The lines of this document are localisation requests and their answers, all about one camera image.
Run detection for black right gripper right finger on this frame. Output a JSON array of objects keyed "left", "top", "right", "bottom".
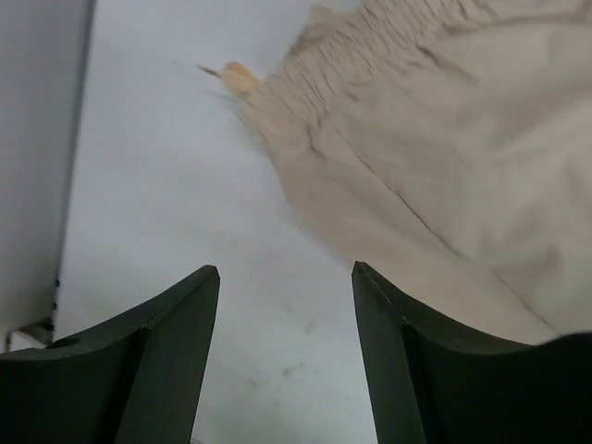
[{"left": 351, "top": 263, "right": 591, "bottom": 443}]

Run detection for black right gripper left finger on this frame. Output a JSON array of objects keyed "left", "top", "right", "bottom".
[{"left": 1, "top": 265, "right": 220, "bottom": 443}]

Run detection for beige cargo trousers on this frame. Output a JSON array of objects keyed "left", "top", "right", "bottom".
[{"left": 216, "top": 1, "right": 591, "bottom": 343}]

